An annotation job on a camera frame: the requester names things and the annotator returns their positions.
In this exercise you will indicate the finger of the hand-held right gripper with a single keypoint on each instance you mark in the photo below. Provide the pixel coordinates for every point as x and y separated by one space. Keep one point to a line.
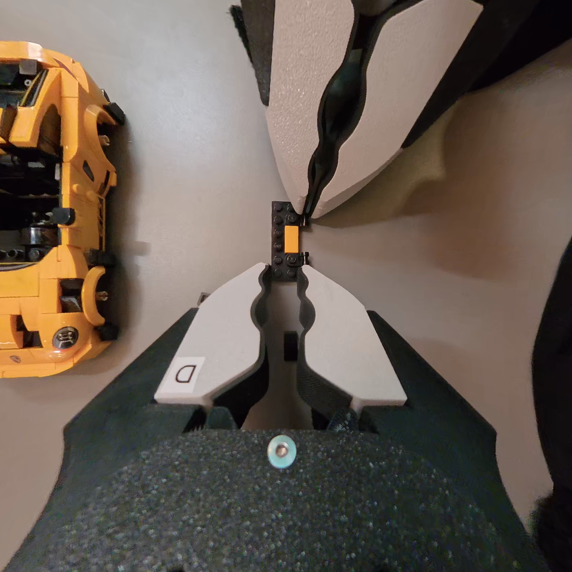
411 89
299 89

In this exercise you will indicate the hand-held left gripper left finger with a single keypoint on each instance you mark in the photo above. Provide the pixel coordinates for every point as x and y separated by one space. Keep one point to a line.
214 348

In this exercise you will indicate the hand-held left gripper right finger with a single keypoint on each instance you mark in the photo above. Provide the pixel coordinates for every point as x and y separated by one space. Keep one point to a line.
353 353

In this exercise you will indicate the black lego plate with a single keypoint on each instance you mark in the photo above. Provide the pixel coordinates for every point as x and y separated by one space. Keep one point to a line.
279 263

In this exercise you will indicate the small orange lego tile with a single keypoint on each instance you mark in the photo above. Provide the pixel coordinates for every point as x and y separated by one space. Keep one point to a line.
291 239

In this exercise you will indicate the yellow lego car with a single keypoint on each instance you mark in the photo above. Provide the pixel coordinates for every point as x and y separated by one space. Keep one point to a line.
76 134

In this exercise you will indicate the person's torso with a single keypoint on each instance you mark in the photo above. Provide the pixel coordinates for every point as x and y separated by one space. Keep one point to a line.
554 380

